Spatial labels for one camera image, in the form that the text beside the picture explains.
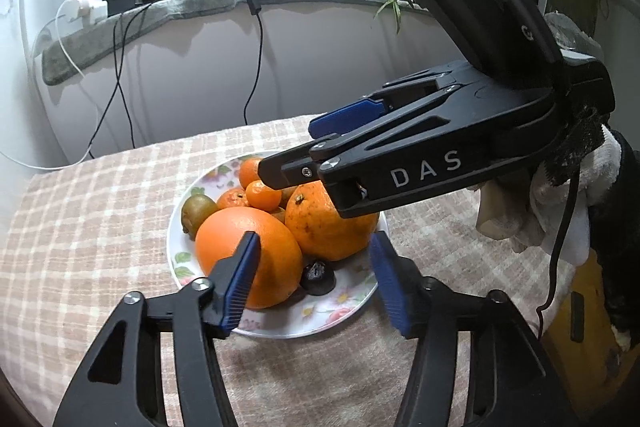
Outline white cable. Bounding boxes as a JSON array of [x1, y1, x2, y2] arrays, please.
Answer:
[[0, 0, 97, 170]]

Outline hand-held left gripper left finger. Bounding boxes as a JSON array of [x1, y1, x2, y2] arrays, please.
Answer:
[[52, 231, 262, 427]]

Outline orange with dark stem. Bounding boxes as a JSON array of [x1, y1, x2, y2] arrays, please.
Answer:
[[285, 181, 381, 262]]

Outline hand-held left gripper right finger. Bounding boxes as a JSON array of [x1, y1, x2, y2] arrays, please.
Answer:
[[369, 231, 583, 427]]

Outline small dark fruit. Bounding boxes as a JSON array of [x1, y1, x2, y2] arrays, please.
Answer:
[[298, 259, 337, 297]]

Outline black power cables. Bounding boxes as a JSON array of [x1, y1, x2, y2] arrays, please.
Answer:
[[87, 4, 152, 150]]

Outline orange kumquat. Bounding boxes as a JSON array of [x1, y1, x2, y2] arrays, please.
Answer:
[[237, 158, 271, 190], [247, 181, 283, 212], [216, 188, 251, 210]]

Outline yellow box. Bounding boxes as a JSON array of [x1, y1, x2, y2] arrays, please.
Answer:
[[544, 251, 632, 410]]

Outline white charger block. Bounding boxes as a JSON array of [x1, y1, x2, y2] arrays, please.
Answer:
[[72, 0, 110, 26]]

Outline black cable with clamp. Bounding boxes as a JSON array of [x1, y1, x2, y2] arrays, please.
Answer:
[[242, 0, 267, 126]]

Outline white floral plate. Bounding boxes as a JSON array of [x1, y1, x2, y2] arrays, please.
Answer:
[[166, 154, 391, 339]]

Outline smooth large orange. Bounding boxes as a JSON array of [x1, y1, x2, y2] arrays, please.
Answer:
[[195, 208, 305, 310]]

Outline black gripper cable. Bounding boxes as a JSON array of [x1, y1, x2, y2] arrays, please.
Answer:
[[535, 157, 582, 339]]

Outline person's right hand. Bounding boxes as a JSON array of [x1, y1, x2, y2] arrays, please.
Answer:
[[475, 177, 534, 253]]

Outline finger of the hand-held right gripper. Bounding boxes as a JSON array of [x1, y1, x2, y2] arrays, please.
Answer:
[[308, 63, 472, 140], [257, 83, 472, 190]]

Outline beige checked tablecloth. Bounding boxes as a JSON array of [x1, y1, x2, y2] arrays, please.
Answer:
[[0, 112, 576, 427]]

